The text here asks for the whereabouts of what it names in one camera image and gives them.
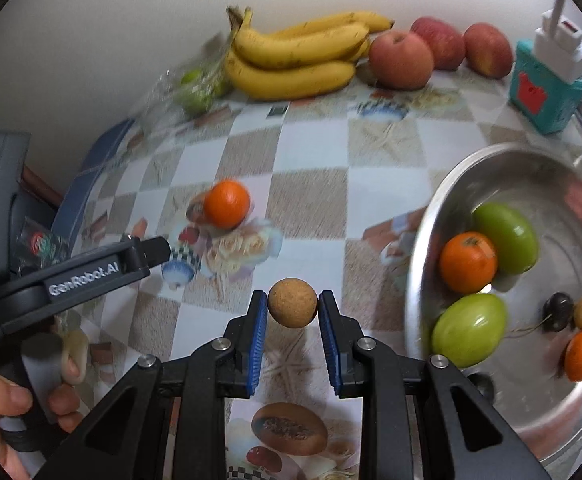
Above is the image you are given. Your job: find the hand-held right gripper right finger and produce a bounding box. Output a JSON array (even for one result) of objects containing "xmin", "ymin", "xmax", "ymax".
[{"xmin": 319, "ymin": 291, "xmax": 552, "ymax": 480}]

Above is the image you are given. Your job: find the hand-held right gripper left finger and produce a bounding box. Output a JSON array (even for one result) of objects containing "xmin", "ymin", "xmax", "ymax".
[{"xmin": 34, "ymin": 291, "xmax": 268, "ymax": 480}]

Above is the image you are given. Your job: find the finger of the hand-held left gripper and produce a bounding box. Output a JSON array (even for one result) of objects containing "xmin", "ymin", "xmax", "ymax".
[{"xmin": 130, "ymin": 236, "xmax": 172, "ymax": 280}]

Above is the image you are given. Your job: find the green jujube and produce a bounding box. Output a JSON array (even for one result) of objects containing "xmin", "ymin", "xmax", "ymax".
[
  {"xmin": 431, "ymin": 293, "xmax": 509, "ymax": 368},
  {"xmin": 472, "ymin": 202, "xmax": 540, "ymax": 275}
]

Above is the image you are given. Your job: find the dark cherry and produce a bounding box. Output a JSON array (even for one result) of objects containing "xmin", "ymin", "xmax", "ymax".
[
  {"xmin": 468, "ymin": 372, "xmax": 495, "ymax": 403},
  {"xmin": 542, "ymin": 292, "xmax": 575, "ymax": 333}
]

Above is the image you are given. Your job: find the steel bowl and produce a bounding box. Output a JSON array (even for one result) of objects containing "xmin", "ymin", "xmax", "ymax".
[{"xmin": 403, "ymin": 142, "xmax": 582, "ymax": 463}]

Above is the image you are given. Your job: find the cluster of small green fruits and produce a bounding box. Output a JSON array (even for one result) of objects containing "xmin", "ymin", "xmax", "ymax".
[{"xmin": 178, "ymin": 67, "xmax": 232, "ymax": 113}]

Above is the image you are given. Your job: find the glass mug with label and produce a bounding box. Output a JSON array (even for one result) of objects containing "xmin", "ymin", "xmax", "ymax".
[{"xmin": 14, "ymin": 217, "xmax": 72, "ymax": 278}]

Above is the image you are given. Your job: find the brown wooden bar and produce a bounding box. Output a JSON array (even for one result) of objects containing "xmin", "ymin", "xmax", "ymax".
[{"xmin": 21, "ymin": 165, "xmax": 64, "ymax": 206}]

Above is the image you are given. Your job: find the bag of green fruit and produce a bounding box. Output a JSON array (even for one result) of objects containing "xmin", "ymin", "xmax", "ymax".
[{"xmin": 141, "ymin": 35, "xmax": 234, "ymax": 126}]

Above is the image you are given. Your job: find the yellow banana bunch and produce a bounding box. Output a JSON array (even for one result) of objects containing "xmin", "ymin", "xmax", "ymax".
[{"xmin": 224, "ymin": 6, "xmax": 396, "ymax": 101}]

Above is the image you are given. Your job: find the red apple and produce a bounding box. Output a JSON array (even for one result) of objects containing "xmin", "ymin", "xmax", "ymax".
[
  {"xmin": 368, "ymin": 30, "xmax": 435, "ymax": 92},
  {"xmin": 463, "ymin": 22, "xmax": 514, "ymax": 79},
  {"xmin": 411, "ymin": 16, "xmax": 466, "ymax": 71}
]

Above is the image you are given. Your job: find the teal box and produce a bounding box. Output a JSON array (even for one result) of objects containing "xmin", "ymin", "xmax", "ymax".
[{"xmin": 508, "ymin": 40, "xmax": 582, "ymax": 135}]

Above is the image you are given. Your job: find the white power adapter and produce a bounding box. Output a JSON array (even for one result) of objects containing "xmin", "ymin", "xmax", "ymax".
[{"xmin": 533, "ymin": 9, "xmax": 582, "ymax": 83}]

